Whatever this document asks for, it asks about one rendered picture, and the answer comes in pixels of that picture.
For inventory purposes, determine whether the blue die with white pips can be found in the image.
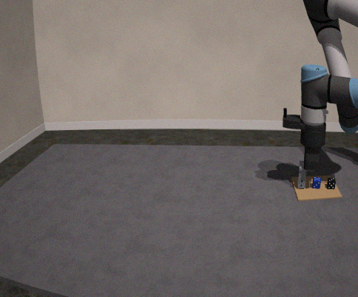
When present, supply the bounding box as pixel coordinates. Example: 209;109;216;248
312;177;321;188

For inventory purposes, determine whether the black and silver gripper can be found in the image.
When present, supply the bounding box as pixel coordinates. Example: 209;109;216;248
283;104;328;188

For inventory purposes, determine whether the tan flat mat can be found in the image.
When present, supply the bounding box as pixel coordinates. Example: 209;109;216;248
291;175;342;201

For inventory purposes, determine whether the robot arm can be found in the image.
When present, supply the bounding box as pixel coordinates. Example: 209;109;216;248
300;0;358;134

